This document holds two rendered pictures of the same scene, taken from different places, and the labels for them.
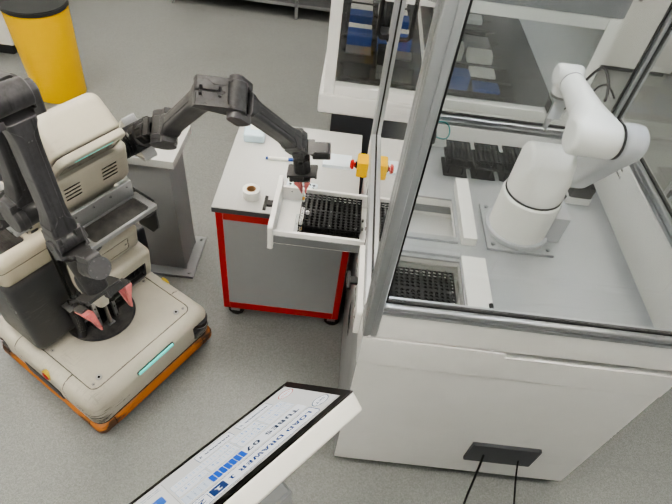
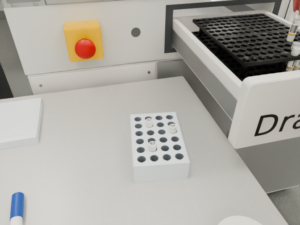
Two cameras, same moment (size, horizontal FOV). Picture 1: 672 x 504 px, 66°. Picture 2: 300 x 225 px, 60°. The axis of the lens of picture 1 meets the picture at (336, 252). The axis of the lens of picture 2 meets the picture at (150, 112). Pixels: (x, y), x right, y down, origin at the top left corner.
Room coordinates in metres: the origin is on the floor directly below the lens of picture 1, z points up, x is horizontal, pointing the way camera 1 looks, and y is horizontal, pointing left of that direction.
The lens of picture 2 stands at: (1.70, 0.49, 1.09)
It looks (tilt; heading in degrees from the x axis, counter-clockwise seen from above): 38 degrees down; 258
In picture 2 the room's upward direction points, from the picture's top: straight up
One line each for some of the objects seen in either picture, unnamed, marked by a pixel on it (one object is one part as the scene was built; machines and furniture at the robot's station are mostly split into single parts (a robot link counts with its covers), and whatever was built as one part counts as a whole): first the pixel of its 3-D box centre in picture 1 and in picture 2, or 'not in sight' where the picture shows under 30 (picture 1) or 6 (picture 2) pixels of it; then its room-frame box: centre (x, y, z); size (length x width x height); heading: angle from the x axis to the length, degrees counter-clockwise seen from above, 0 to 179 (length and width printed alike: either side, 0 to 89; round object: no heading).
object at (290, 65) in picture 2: not in sight; (292, 60); (1.38, 0.14, 0.89); 0.01 x 0.01 x 0.05
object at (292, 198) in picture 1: (332, 219); (248, 48); (1.39, 0.03, 0.86); 0.40 x 0.26 x 0.06; 92
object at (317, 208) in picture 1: (330, 218); (251, 48); (1.39, 0.04, 0.87); 0.22 x 0.18 x 0.06; 92
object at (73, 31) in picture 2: (361, 165); (84, 41); (1.73, -0.05, 0.88); 0.07 x 0.05 x 0.07; 2
